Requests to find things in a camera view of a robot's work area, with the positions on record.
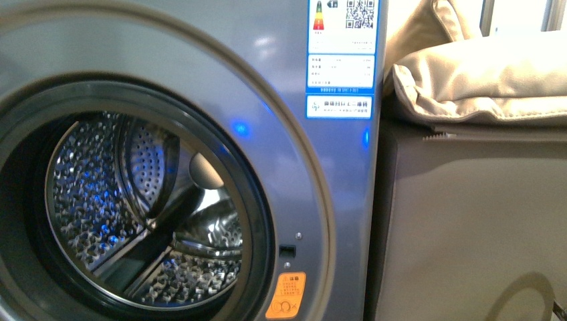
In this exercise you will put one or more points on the orange warning sticker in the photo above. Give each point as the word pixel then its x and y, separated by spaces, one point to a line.
pixel 288 295

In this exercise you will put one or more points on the beige back cushion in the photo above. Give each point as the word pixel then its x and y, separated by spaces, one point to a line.
pixel 429 24

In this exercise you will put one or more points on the grey front-load washing machine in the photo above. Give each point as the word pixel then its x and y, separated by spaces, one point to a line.
pixel 229 79

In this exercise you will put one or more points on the steel washing machine drum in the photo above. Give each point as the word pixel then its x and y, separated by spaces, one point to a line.
pixel 141 215

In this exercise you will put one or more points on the blue white energy label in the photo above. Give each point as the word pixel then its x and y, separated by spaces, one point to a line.
pixel 342 47

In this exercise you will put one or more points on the beige sofa cushion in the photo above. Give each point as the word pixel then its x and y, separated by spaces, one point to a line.
pixel 504 80

